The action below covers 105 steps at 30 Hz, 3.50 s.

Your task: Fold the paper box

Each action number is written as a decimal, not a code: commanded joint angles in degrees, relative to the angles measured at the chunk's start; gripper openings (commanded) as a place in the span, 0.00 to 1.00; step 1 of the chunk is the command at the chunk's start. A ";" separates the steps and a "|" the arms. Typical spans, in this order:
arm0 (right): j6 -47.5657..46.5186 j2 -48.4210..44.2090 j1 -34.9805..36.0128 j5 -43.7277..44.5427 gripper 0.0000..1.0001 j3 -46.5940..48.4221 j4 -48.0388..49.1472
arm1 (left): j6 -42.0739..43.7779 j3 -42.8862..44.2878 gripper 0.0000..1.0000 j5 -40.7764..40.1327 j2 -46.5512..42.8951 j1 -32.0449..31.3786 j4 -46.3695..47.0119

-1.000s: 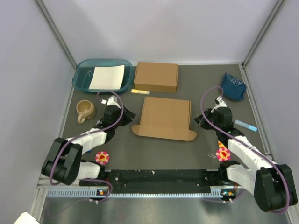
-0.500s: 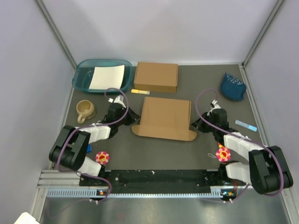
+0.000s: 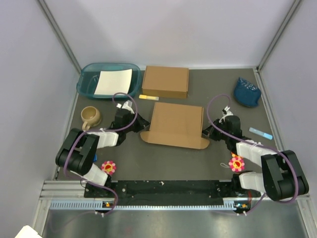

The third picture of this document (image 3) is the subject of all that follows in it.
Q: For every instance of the beige ceramic mug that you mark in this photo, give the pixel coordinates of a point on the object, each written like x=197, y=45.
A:
x=91, y=117

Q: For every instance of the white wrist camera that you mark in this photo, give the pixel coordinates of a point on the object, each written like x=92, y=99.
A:
x=126, y=105
x=225, y=113

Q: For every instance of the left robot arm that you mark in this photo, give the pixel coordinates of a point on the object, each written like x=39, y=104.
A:
x=78, y=151

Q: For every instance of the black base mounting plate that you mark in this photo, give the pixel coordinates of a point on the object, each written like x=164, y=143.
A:
x=176, y=192

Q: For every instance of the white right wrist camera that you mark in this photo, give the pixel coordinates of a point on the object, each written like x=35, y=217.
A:
x=225, y=113

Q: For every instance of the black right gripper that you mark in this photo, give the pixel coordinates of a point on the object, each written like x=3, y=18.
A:
x=210, y=131

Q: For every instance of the pink flower toy right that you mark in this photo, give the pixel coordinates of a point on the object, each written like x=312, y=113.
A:
x=236, y=164

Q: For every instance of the folded brown cardboard box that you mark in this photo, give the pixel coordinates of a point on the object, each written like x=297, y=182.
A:
x=166, y=82

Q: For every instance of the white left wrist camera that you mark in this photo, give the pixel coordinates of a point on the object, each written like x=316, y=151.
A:
x=126, y=105

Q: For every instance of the orange flower toy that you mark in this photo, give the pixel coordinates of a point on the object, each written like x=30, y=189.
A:
x=236, y=156

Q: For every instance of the dark blue crumpled bag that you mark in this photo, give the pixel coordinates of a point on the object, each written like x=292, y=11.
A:
x=246, y=93

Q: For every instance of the light blue pen right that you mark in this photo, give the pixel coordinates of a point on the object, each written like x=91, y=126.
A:
x=261, y=133

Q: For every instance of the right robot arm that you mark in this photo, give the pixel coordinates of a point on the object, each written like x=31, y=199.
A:
x=282, y=176

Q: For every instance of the white object bottom corner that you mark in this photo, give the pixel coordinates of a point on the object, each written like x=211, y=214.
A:
x=27, y=232

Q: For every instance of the pink flower toy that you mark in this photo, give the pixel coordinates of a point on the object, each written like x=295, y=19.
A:
x=108, y=167
x=236, y=164

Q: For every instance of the brown cardboard box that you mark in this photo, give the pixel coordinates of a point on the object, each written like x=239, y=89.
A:
x=176, y=125
x=166, y=82

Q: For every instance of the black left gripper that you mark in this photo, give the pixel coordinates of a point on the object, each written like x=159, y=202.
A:
x=142, y=123

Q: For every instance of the teal plastic bin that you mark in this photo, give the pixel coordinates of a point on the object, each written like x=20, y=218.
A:
x=89, y=77

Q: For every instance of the yellow white marker pen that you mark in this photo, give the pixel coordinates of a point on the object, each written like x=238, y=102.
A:
x=147, y=97

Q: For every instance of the white paper sheet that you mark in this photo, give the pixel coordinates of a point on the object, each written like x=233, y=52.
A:
x=111, y=82

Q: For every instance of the grey slotted cable duct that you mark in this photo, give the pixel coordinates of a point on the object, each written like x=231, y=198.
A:
x=99, y=205

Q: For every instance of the pink flower toy left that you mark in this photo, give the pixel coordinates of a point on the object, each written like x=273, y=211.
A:
x=108, y=167

